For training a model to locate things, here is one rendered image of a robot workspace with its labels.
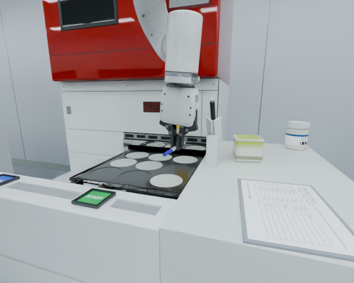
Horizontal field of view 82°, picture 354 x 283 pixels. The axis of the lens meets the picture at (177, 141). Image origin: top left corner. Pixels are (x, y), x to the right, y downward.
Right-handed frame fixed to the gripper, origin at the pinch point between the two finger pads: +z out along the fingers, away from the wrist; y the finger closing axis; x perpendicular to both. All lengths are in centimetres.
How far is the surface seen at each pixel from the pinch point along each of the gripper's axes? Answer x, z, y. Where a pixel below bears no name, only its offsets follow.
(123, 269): 30.0, 12.8, -6.3
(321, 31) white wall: -196, -64, -45
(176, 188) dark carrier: 4.7, 11.9, -3.0
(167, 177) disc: -1.5, 12.9, 3.2
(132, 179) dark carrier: 5.1, 13.5, 11.8
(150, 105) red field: -29.0, -3.6, 28.3
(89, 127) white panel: -23, 11, 62
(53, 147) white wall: -133, 103, 277
